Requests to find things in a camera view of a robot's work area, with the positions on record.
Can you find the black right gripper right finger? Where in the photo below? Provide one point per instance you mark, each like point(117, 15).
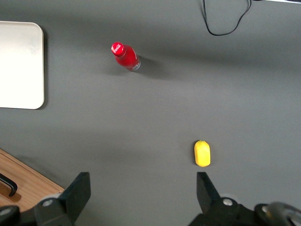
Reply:
point(211, 202)

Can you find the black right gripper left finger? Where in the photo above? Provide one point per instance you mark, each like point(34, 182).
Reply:
point(70, 197)

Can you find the beige plastic tray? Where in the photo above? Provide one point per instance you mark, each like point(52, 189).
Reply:
point(21, 66)

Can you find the wooden two-drawer cabinet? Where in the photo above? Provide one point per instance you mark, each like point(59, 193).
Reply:
point(28, 181)

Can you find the yellow lemon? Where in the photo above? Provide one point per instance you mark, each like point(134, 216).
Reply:
point(202, 154)

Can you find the red cola bottle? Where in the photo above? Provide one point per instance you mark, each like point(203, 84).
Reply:
point(125, 57)

